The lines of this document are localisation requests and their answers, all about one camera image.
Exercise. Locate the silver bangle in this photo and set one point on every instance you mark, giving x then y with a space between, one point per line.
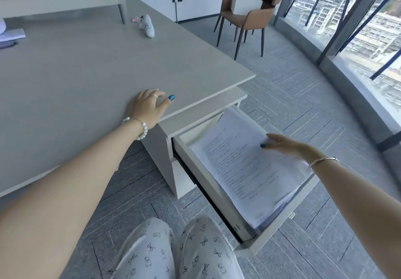
322 160

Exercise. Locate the person's left thumb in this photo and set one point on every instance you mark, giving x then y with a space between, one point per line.
167 100

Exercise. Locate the white open drawer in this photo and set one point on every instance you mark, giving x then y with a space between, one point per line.
216 194

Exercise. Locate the white shoe-shaped object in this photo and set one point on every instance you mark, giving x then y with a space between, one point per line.
148 26

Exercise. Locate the person's right hand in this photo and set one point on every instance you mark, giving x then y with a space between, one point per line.
289 146

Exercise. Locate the person's left hand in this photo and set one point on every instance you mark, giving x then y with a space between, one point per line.
145 108

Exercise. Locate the stack of printed paper sheets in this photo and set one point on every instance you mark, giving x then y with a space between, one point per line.
244 166

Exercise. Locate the white box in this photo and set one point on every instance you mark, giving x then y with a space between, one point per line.
246 4

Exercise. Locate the white patterned pajama pants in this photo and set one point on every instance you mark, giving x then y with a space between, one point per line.
175 250

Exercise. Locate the person's right thumb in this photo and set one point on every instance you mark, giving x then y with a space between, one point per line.
269 145

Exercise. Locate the white desk drawer cabinet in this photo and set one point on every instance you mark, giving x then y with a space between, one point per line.
163 150

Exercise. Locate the person's left forearm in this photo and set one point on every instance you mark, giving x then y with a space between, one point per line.
72 188

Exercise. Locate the person's right forearm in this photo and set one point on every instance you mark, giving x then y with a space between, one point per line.
360 203

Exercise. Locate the dark window frame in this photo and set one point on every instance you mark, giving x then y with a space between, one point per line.
351 16

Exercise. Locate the pile of white documents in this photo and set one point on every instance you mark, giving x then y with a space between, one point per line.
11 36

